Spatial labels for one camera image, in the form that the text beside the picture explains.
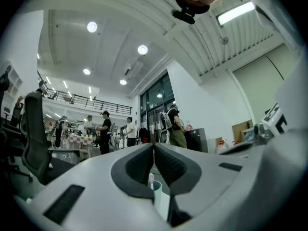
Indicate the black framed glass door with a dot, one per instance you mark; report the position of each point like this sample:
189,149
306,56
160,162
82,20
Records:
156,97

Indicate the cardboard box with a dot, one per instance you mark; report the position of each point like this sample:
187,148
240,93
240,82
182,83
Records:
243,130

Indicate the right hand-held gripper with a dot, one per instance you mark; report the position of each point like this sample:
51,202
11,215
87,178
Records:
272,126

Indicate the person's white shirt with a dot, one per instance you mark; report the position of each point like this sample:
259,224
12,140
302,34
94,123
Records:
281,177

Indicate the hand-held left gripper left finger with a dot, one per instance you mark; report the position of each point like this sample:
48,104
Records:
89,189

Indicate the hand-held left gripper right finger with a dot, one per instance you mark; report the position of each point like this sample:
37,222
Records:
211,182

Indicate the plastic jug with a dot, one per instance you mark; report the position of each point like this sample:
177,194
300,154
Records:
222,148

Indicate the pale mint cup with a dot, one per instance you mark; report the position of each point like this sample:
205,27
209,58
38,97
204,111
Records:
161,201

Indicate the checkered cloth table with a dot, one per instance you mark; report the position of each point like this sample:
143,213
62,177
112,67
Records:
80,142

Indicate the pink toothbrush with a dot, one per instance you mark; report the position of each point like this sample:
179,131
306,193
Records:
151,180

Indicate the black cabinet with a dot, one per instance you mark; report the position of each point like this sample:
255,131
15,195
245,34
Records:
197,139

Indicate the ceiling air vent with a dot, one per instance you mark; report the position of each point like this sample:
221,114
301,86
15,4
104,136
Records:
133,68

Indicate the black head camera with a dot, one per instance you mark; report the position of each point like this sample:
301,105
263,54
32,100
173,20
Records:
184,16

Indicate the round ceiling light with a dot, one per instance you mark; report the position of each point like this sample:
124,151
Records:
86,71
92,27
123,82
143,49

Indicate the grey backpack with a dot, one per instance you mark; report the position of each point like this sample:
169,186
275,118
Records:
164,121

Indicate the black office chair with headrest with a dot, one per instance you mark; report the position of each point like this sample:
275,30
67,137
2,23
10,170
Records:
9,129

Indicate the black mesh office chair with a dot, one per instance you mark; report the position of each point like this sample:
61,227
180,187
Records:
36,141

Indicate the black mezzanine railing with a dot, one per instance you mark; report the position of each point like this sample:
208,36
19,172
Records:
96,103

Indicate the long ceiling light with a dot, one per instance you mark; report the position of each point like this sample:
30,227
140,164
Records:
235,13

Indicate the round smoke detector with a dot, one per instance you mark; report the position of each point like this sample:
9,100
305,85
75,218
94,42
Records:
225,40

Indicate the dark clothes rack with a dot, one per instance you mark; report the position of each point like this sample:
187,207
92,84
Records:
143,135

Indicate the white wall shelf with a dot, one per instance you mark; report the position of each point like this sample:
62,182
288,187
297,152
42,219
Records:
13,83

